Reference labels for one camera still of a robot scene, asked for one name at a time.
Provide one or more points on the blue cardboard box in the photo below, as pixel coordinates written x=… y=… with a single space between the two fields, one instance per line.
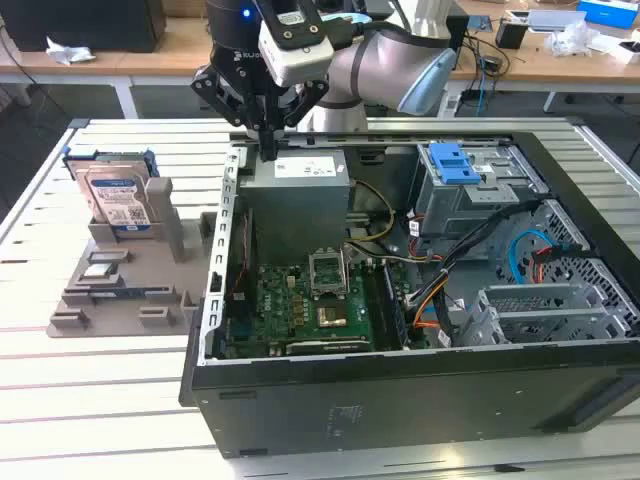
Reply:
x=610 y=11

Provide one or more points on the hard disk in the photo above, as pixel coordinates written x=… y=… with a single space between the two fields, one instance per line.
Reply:
x=115 y=200

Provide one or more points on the small black box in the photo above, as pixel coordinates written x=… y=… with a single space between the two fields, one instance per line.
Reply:
x=510 y=36

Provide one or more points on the black graphics card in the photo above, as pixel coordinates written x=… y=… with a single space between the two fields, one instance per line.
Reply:
x=330 y=347

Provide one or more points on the black RAM slot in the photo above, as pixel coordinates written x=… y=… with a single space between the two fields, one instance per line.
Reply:
x=372 y=310

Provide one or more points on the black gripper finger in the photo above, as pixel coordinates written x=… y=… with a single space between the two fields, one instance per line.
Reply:
x=307 y=102
x=215 y=90

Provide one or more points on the crumpled white paper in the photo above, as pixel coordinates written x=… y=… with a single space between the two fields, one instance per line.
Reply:
x=70 y=52

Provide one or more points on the white box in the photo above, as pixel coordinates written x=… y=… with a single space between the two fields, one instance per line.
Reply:
x=607 y=47

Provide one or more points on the green motherboard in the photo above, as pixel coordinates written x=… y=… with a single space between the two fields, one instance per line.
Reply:
x=280 y=310

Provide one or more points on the silver CPU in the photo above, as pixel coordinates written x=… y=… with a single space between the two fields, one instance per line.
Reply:
x=100 y=272

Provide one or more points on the black computer tower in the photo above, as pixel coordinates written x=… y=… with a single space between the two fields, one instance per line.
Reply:
x=460 y=35

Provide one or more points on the grey power supply unit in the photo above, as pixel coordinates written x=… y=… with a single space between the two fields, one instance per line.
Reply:
x=295 y=215

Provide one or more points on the large black box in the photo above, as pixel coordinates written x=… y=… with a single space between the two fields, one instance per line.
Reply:
x=100 y=25

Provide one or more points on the clear plastic bags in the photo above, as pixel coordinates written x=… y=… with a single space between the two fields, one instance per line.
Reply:
x=570 y=40

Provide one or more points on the blue plastic drive latch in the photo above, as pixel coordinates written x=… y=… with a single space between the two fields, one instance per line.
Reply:
x=452 y=167

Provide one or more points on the wooden desk white frame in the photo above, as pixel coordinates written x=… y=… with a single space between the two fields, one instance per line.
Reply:
x=175 y=60

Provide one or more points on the metal disk bay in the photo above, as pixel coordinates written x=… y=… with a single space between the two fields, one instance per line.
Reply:
x=530 y=317

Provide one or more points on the grey tray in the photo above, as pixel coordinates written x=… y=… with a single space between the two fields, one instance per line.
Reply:
x=555 y=20

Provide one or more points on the black open PC case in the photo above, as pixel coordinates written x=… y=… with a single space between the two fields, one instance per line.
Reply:
x=350 y=400

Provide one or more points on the RAM stick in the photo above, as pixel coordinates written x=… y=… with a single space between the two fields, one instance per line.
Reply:
x=130 y=292

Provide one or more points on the grey parts rack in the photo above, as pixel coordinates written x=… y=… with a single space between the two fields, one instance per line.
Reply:
x=130 y=315

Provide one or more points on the metal drive cage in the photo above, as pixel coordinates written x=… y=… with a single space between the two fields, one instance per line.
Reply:
x=450 y=210

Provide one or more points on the white power strip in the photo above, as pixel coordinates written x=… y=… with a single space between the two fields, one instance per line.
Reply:
x=450 y=105

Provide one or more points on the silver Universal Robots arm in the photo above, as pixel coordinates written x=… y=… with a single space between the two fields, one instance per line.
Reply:
x=380 y=65

